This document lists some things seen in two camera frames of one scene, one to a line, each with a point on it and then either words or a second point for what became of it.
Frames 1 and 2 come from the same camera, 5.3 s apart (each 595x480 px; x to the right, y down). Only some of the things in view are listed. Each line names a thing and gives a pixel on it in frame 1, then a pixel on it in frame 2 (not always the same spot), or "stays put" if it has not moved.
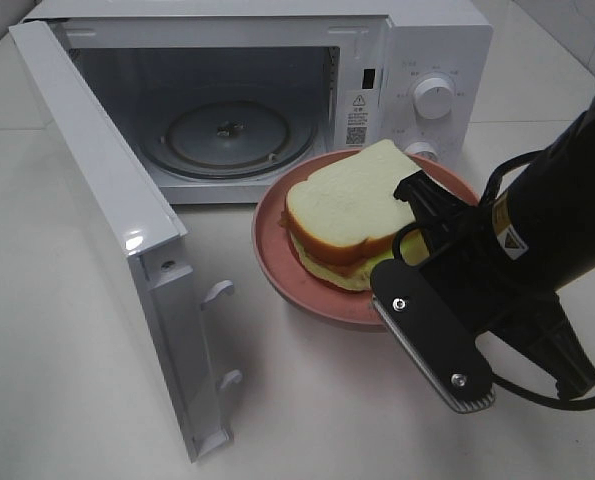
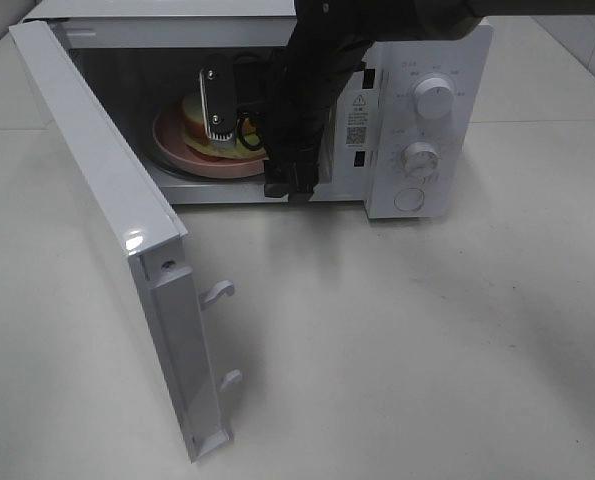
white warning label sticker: (357, 118) stays put
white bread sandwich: (343, 217) to (247, 142)
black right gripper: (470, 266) to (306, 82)
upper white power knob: (432, 98) stays put
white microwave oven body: (210, 97) stays put
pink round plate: (281, 265) to (171, 139)
